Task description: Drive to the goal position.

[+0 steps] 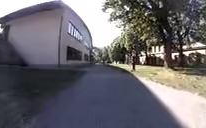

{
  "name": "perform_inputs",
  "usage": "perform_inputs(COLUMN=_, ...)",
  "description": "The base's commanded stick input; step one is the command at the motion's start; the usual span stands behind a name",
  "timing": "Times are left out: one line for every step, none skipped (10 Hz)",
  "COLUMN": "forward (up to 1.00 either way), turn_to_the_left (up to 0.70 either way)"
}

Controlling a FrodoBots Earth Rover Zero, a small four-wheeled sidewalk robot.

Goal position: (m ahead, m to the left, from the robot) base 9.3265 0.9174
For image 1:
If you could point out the pale gravel strip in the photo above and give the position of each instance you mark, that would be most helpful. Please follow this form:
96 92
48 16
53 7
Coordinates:
191 106

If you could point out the grass verge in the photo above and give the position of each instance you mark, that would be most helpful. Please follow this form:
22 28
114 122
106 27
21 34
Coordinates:
177 76

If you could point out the grey asphalt road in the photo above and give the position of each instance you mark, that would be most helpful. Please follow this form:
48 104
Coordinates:
104 100

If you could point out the pale low building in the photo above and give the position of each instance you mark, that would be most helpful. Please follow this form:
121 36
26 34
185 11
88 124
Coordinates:
191 53

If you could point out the large grey building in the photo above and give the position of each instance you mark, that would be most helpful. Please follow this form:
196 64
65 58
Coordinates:
41 36

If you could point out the row of trees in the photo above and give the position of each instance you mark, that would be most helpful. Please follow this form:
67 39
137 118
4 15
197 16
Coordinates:
164 30

